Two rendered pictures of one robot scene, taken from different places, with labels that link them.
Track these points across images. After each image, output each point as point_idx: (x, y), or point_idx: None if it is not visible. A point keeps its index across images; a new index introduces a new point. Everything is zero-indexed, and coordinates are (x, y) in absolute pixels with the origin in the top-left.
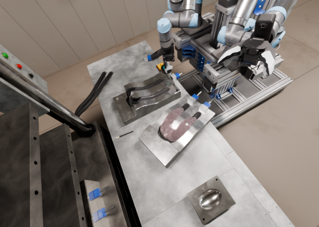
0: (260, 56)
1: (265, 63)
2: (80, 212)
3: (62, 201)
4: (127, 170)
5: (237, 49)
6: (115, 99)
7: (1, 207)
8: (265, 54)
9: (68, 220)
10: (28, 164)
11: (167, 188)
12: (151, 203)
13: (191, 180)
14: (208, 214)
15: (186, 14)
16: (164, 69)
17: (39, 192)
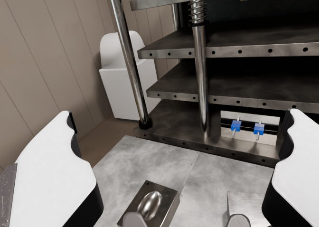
0: (98, 187)
1: (77, 140)
2: (244, 101)
3: (264, 92)
4: (266, 172)
5: (309, 189)
6: None
7: (272, 38)
8: (66, 188)
9: (244, 93)
10: (303, 42)
11: (205, 191)
12: (207, 167)
13: (185, 221)
14: (144, 190)
15: None
16: None
17: (270, 53)
